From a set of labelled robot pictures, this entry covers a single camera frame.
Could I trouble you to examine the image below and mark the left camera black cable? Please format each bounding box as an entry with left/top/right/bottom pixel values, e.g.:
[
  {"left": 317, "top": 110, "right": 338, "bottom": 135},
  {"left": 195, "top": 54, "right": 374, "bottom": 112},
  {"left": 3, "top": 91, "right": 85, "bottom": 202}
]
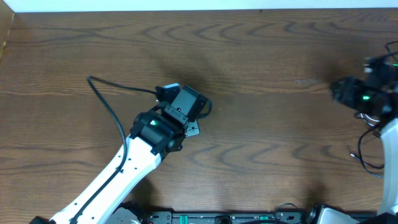
[{"left": 70, "top": 75, "right": 158, "bottom": 224}]

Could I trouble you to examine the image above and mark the white USB cable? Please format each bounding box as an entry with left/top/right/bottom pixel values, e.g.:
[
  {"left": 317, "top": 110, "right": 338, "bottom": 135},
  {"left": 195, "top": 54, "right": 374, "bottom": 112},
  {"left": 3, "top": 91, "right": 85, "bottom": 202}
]
[{"left": 359, "top": 112, "right": 382, "bottom": 128}]

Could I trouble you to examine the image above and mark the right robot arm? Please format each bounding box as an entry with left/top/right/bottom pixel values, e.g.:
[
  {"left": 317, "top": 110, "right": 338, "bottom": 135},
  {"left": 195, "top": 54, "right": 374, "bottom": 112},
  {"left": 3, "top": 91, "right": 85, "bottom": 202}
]
[{"left": 330, "top": 52, "right": 397, "bottom": 223}]

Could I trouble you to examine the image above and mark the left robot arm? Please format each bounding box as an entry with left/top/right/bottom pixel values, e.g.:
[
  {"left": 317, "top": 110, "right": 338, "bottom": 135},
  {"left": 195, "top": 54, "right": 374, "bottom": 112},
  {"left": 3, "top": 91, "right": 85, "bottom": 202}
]
[{"left": 32, "top": 83, "right": 212, "bottom": 224}]

